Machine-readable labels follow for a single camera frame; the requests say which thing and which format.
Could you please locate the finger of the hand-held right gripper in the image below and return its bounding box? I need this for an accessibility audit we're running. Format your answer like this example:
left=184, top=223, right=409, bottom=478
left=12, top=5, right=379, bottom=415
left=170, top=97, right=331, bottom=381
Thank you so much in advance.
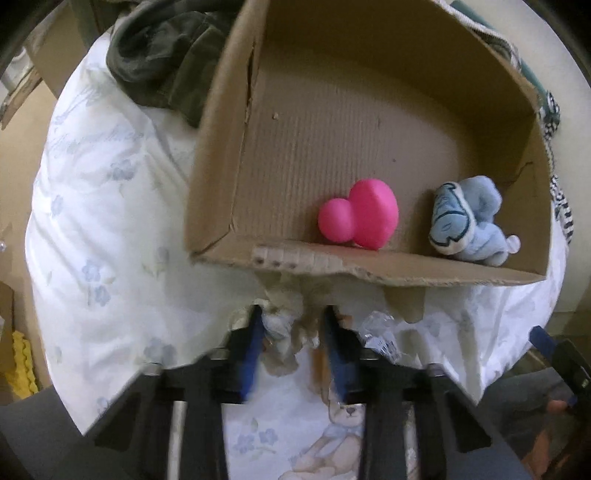
left=529, top=325, right=591, bottom=409

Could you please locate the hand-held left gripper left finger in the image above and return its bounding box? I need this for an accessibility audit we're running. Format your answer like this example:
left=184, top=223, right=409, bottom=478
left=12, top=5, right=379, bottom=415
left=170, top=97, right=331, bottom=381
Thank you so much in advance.
left=93, top=305, right=265, bottom=480

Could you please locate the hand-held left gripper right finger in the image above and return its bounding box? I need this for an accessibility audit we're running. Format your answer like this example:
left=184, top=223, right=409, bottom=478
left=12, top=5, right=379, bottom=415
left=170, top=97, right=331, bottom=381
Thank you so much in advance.
left=322, top=305, right=503, bottom=480

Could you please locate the beige plush toy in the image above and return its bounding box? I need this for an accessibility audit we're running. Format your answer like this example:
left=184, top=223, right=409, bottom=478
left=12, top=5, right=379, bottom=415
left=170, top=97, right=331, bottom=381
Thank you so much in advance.
left=229, top=271, right=352, bottom=376

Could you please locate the brown cardboard box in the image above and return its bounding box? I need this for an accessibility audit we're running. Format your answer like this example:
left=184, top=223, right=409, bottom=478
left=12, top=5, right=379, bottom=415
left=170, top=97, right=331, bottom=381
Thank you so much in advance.
left=184, top=0, right=555, bottom=324

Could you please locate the clear plastic wrapper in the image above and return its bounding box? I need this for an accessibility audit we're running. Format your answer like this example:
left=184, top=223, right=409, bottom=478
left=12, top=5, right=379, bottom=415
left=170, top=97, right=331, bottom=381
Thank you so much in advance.
left=355, top=311, right=413, bottom=366

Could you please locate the dark grey cloth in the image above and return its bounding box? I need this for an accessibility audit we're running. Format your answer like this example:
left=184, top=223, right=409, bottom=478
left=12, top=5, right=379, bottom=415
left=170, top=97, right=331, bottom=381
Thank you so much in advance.
left=0, top=385, right=134, bottom=480
left=475, top=369, right=583, bottom=462

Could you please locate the pink rubber toy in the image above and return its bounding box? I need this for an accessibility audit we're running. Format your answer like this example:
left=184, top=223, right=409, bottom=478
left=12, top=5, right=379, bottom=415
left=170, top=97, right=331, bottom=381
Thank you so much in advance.
left=317, top=178, right=400, bottom=252

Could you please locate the black white striped cloth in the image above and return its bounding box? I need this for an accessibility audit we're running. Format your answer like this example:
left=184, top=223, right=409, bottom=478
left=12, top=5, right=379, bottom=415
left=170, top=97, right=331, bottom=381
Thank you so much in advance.
left=539, top=92, right=574, bottom=244

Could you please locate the blue elephant plush toy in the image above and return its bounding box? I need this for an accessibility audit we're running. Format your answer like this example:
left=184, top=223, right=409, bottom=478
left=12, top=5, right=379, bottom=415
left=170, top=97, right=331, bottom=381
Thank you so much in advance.
left=427, top=175, right=522, bottom=268

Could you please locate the white floral bedsheet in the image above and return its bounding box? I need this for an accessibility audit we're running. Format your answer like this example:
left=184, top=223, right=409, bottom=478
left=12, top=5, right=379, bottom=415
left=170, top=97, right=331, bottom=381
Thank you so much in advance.
left=27, top=25, right=570, bottom=480

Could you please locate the yellow foam piece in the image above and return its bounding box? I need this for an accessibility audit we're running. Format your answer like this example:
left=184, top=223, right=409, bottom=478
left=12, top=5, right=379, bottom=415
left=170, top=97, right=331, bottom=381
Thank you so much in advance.
left=4, top=330, right=40, bottom=398

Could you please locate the camouflage green garment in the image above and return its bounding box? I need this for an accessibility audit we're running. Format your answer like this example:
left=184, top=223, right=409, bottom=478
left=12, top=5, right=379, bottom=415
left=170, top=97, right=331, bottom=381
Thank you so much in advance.
left=105, top=0, right=241, bottom=129

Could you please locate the green patterned cloth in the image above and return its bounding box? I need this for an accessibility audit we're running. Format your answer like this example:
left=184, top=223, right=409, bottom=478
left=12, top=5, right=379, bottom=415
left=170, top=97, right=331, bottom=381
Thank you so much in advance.
left=450, top=0, right=561, bottom=116

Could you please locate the flat cardboard piece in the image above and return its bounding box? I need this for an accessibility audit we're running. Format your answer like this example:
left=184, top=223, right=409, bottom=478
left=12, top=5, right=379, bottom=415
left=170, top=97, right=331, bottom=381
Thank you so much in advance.
left=0, top=0, right=112, bottom=131

